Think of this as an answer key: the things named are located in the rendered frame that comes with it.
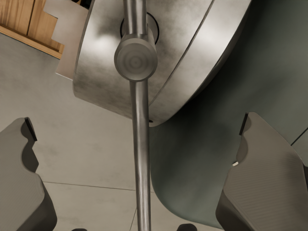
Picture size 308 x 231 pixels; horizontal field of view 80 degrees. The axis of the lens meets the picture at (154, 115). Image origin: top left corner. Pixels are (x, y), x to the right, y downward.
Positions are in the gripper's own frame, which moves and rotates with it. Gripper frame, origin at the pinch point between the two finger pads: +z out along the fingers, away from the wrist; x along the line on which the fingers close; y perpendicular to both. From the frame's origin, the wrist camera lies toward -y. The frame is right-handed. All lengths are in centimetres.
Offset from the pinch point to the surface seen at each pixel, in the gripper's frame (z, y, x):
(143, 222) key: -2.3, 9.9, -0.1
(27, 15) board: 40.9, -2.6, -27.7
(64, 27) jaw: 19.1, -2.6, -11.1
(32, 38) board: 39.8, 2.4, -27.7
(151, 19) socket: 7.1, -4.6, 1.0
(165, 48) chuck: 6.9, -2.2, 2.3
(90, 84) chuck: 8.9, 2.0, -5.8
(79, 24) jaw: 19.3, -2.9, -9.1
